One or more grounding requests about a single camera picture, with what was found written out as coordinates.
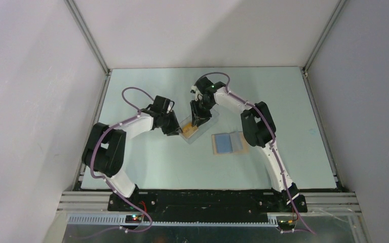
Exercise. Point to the beige leather card holder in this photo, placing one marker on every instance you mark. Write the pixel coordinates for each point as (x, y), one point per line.
(239, 144)

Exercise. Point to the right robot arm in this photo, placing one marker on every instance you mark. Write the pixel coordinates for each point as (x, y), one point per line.
(258, 127)

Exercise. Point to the orange credit card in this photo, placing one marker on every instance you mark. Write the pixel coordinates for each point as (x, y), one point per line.
(188, 130)

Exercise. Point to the left aluminium frame post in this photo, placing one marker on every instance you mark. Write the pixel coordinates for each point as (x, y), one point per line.
(86, 33)

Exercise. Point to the right aluminium frame post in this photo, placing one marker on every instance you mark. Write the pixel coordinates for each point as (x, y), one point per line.
(324, 34)

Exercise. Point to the grey slotted cable duct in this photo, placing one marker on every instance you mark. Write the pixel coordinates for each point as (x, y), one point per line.
(123, 220)

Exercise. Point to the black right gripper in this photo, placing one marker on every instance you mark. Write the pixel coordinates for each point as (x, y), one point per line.
(198, 117)

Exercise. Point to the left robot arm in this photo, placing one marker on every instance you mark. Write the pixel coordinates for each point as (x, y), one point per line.
(104, 151)

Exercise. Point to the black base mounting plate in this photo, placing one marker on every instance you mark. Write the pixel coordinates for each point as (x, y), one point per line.
(229, 206)

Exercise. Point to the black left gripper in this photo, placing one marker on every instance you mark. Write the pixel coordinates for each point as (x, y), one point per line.
(174, 128)

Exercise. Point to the aluminium frame post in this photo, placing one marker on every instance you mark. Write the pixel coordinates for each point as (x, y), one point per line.
(324, 34)
(86, 33)

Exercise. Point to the blue credit card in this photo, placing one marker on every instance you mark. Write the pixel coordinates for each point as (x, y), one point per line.
(223, 144)

